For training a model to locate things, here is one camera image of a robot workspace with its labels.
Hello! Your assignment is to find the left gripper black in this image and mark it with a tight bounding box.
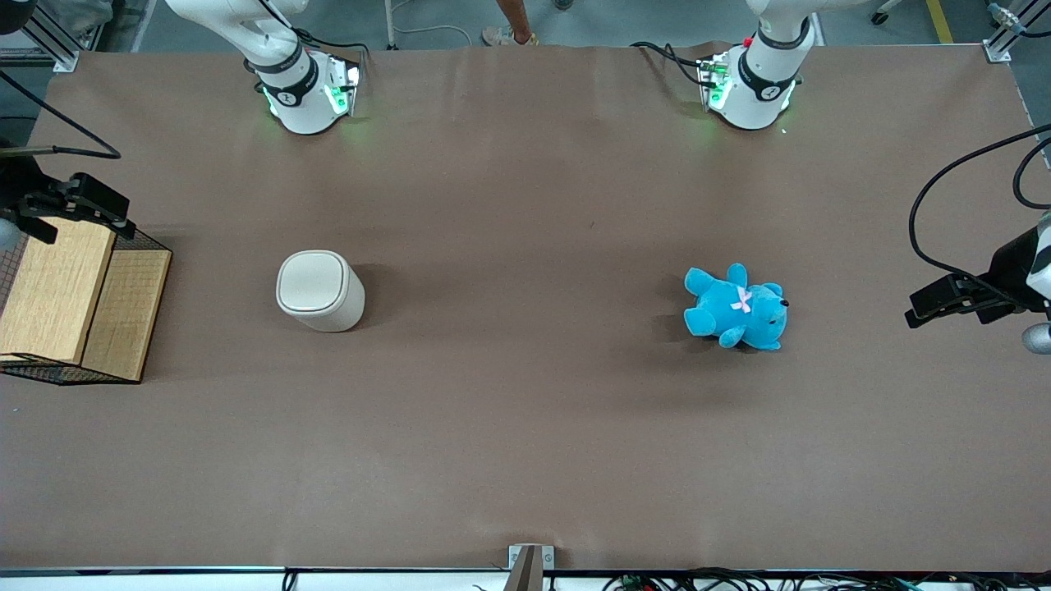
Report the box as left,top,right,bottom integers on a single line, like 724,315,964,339
905,210,1051,330

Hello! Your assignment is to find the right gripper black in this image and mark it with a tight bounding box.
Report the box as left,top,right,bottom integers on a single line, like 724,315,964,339
0,152,137,245

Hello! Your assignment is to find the white lidded trash can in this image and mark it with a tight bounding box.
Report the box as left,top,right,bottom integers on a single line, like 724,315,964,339
275,250,367,333

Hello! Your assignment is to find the blue teddy bear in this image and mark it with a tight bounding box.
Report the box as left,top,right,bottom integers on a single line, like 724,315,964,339
683,263,790,352

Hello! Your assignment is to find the brown table cover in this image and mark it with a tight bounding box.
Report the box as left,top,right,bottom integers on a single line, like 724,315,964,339
0,44,1051,573

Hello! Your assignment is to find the wooden wire mesh rack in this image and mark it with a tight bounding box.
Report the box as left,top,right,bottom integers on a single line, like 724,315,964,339
0,215,174,386

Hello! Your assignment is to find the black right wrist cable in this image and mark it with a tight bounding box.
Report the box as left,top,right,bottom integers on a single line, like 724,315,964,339
0,69,122,160

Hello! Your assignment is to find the long black left wrist cable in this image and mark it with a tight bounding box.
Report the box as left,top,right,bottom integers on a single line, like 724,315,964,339
908,123,1051,285

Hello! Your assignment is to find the short looped black cable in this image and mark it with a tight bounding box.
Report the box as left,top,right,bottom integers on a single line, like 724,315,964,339
1012,136,1051,211

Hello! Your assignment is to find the aluminium frame post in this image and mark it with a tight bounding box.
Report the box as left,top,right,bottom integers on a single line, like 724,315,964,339
982,0,1051,64
21,15,80,74

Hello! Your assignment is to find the black right base cable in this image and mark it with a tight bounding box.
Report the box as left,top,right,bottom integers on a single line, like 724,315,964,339
291,27,371,62

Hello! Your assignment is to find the black base cable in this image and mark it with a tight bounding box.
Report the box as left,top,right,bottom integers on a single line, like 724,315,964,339
291,27,371,62
630,40,709,89

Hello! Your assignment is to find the black cable bundle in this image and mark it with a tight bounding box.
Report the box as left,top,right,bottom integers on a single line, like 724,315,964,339
602,566,1051,591

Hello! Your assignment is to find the black left base cable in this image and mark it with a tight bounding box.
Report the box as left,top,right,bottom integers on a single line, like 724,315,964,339
630,40,709,89

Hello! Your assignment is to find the white floor cable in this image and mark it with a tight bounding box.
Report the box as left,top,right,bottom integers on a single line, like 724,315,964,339
384,0,475,51

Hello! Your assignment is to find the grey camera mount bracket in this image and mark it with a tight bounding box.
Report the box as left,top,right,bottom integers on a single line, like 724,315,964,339
503,543,556,591

